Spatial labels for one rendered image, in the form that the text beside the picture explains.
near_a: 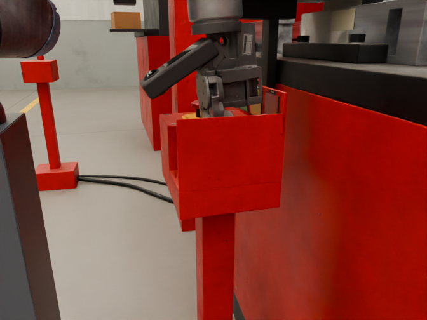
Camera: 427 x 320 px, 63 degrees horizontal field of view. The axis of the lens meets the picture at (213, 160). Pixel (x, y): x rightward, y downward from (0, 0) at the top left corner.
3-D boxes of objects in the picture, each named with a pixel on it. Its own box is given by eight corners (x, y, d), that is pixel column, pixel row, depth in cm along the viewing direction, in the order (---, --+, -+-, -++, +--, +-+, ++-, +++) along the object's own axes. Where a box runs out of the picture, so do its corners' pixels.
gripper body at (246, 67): (263, 108, 51) (260, 18, 47) (206, 116, 49) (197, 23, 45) (244, 100, 58) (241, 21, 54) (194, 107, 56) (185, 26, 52)
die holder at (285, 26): (229, 49, 148) (229, 25, 145) (243, 49, 149) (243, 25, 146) (273, 53, 102) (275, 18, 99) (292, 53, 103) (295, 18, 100)
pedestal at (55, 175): (41, 180, 242) (20, 54, 216) (79, 177, 247) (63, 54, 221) (33, 192, 224) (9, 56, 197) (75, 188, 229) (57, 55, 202)
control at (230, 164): (162, 173, 70) (157, 80, 64) (238, 166, 74) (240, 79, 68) (180, 220, 51) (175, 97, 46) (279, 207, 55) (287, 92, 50)
